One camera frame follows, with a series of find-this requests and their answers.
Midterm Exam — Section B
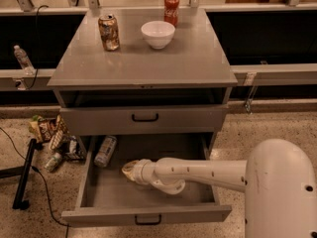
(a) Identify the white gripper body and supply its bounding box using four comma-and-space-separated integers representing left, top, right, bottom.
133, 159, 156, 185

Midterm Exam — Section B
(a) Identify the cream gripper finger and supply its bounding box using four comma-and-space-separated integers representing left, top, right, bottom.
122, 160, 139, 172
122, 171, 135, 181

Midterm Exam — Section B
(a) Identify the clear plastic bottle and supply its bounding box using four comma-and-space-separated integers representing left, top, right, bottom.
94, 136, 117, 168

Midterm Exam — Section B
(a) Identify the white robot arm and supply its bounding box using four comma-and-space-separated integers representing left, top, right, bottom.
122, 139, 317, 238

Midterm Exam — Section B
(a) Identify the open grey lower drawer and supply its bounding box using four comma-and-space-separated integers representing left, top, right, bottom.
62, 134, 232, 227

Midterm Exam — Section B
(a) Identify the crushed plastic bottle on floor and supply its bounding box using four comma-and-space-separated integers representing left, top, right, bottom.
45, 153, 62, 173

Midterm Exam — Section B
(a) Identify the closed grey upper drawer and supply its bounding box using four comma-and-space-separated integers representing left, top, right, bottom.
60, 105, 227, 136

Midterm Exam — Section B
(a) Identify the grey drawer cabinet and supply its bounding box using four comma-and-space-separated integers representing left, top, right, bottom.
49, 8, 237, 149

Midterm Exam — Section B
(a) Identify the clear water bottle on ledge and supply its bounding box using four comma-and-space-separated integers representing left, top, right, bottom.
14, 45, 36, 75

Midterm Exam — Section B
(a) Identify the snack bag pile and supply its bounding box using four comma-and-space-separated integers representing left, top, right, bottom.
29, 115, 85, 161

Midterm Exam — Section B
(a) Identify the black stand leg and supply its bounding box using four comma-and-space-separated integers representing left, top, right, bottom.
0, 139, 43, 210

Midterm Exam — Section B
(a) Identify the white bowl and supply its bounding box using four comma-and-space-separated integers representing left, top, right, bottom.
141, 21, 175, 50

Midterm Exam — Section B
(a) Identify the brown patterned soda can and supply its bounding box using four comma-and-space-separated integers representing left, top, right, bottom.
98, 14, 120, 51

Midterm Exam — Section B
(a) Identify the red cola can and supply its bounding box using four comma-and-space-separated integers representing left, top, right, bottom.
164, 0, 180, 27

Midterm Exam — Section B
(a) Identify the black lower drawer handle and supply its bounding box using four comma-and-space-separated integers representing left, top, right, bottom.
135, 214, 162, 226

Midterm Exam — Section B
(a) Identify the black drawer handle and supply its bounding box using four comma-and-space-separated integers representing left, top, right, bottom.
131, 113, 159, 123
135, 214, 162, 226

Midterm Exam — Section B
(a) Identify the black upper drawer handle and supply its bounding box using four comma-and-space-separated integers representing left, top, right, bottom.
131, 113, 159, 123

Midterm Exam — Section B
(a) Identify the black floor cable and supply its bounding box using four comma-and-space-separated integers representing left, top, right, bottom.
0, 126, 71, 238

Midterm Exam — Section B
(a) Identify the black wall cable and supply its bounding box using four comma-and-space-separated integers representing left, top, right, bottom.
28, 5, 51, 91

